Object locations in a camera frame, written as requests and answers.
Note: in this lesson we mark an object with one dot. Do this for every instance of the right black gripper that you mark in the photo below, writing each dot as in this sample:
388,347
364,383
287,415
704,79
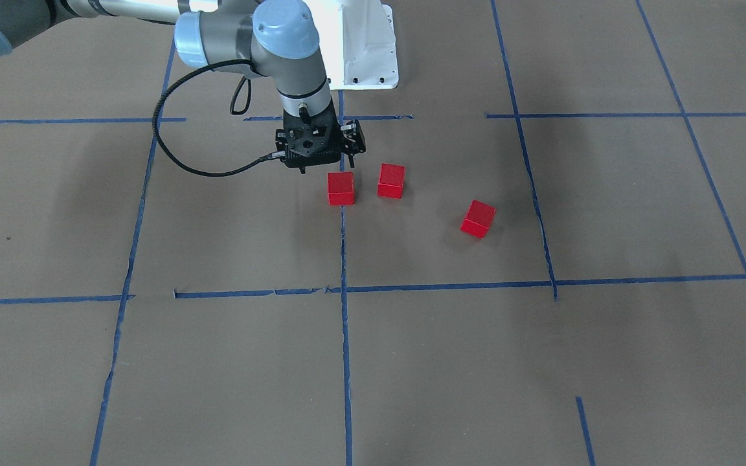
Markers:
355,140

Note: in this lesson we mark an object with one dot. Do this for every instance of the red block from side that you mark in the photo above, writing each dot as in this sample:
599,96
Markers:
341,188

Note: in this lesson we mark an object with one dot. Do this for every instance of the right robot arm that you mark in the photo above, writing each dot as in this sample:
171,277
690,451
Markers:
274,39

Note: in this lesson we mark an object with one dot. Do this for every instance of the red block middle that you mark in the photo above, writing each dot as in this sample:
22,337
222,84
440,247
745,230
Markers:
391,182

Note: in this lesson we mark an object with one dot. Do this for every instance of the red block tilted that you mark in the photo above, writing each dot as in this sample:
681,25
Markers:
478,219

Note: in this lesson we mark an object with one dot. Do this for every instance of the white camera mast base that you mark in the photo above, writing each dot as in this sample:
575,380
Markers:
358,44

